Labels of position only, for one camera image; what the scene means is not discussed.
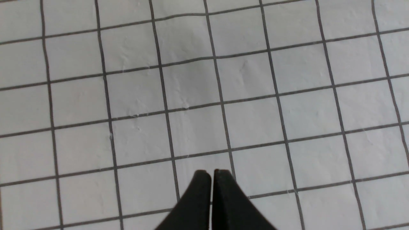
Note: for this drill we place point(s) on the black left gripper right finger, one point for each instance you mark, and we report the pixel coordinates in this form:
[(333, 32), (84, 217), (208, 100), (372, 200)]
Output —
[(232, 210)]

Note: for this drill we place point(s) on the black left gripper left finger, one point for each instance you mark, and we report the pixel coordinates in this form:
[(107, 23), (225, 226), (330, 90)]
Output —
[(192, 210)]

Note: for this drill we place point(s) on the white grid tablecloth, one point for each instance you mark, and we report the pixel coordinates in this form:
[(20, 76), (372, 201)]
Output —
[(108, 107)]

